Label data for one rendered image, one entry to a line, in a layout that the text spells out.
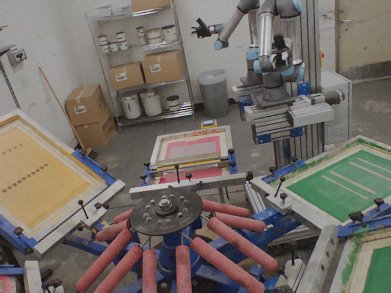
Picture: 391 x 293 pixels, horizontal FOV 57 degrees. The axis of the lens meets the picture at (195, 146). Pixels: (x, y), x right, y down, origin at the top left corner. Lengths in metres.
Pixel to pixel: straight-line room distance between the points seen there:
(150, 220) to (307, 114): 1.38
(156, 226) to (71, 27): 4.99
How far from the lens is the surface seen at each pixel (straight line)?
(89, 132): 5.54
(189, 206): 1.45
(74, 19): 6.07
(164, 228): 1.37
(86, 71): 6.20
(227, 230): 1.43
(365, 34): 6.31
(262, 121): 2.48
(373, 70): 6.51
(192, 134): 2.84
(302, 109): 2.50
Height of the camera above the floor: 2.14
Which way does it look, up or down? 26 degrees down
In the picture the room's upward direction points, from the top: 11 degrees counter-clockwise
